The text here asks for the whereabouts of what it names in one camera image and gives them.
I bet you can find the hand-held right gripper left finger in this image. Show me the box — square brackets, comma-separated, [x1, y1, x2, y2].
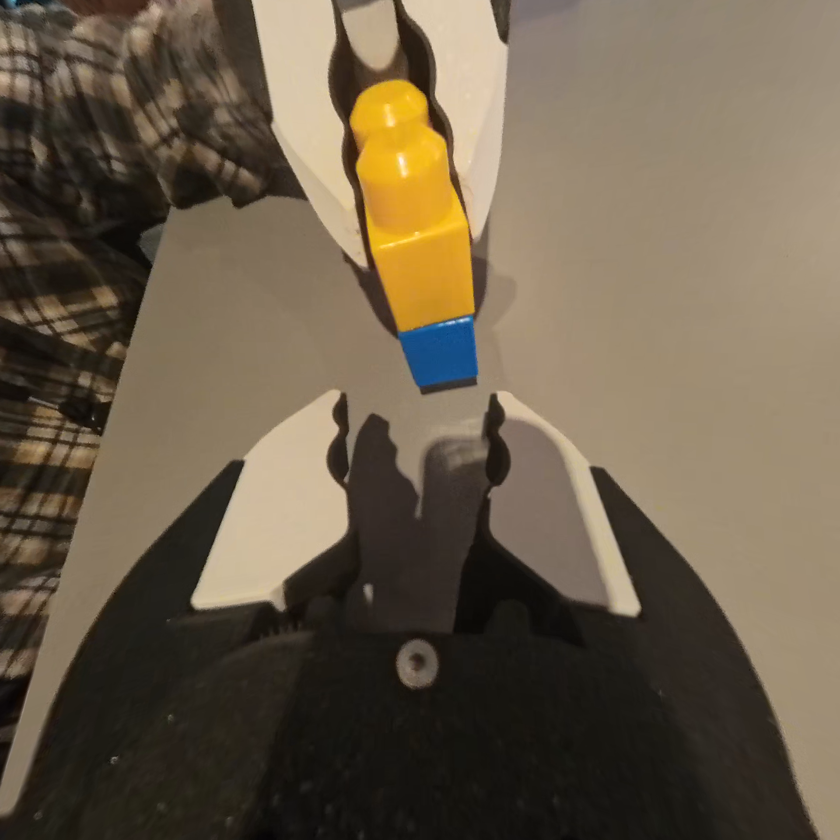
[190, 390, 361, 613]

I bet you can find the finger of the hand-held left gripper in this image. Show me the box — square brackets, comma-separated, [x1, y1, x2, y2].
[392, 0, 512, 247]
[252, 0, 376, 271]

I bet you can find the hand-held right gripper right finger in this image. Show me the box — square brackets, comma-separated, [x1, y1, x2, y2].
[483, 392, 641, 618]

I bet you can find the yellow two-stud mega block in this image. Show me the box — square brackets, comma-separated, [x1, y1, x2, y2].
[350, 79, 475, 332]

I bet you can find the blue mega block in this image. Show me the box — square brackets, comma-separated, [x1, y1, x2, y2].
[398, 315, 479, 395]

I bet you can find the person's plaid shirt torso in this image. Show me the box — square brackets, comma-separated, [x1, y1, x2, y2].
[0, 190, 172, 683]

